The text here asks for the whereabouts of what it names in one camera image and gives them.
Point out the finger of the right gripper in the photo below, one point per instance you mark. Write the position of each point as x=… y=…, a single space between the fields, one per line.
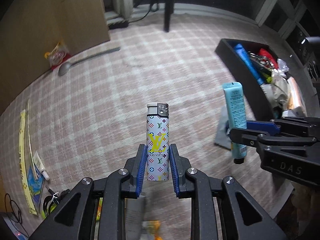
x=265 y=126
x=247 y=137

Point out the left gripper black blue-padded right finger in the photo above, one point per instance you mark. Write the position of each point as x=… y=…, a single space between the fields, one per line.
x=219 y=207

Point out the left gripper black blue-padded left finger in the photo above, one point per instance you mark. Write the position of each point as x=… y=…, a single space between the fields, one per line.
x=96 y=208

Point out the light blue tube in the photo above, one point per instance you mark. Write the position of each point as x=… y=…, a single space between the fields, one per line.
x=236 y=117

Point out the patterned white lighter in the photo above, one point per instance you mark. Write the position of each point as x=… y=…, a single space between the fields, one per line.
x=157 y=142

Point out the lime green bottle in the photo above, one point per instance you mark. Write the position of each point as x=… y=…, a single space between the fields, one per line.
x=47 y=208

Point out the crumpled white orange wrapper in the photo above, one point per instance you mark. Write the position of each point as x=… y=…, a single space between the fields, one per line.
x=151 y=230

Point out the blue tube in bin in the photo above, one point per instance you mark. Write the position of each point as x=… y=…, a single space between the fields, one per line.
x=239 y=49

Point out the yellow chopstick wrapper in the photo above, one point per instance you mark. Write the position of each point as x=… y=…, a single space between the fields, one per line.
x=23 y=170

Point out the blue green sachet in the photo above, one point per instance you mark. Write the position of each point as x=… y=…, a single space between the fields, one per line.
x=35 y=186

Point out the clear wrapped chopsticks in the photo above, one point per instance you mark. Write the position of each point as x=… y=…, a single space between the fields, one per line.
x=29 y=140

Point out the small white cream tube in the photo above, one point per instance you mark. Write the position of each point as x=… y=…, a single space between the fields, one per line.
x=40 y=166

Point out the black storage bin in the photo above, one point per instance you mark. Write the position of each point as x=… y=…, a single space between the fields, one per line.
x=257 y=100

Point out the plaid tablecloth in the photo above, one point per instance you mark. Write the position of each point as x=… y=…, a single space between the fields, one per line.
x=89 y=121

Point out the grey metal spoon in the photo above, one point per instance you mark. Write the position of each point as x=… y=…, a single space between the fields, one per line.
x=67 y=65

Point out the red yellow creamer sachet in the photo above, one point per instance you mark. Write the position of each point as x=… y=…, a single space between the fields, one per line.
x=57 y=56

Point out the black table leg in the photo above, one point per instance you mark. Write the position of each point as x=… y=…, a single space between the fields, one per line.
x=169 y=9

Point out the brown cardboard box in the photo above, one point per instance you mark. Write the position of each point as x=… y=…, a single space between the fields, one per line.
x=30 y=28

